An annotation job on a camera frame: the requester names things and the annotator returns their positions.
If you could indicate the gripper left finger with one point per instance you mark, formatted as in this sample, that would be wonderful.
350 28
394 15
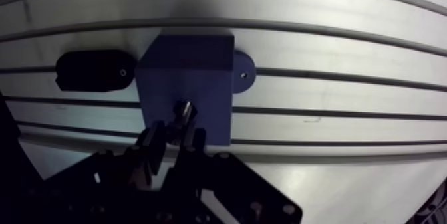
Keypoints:
104 180

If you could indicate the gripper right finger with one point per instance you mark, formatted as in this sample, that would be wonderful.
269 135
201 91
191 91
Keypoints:
223 176

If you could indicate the black oval holder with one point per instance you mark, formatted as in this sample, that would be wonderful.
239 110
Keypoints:
94 70

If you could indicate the steel bolt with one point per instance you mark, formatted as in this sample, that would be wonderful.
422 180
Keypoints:
182 119

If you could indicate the dark blue-grey block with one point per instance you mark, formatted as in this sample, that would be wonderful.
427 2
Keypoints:
188 82

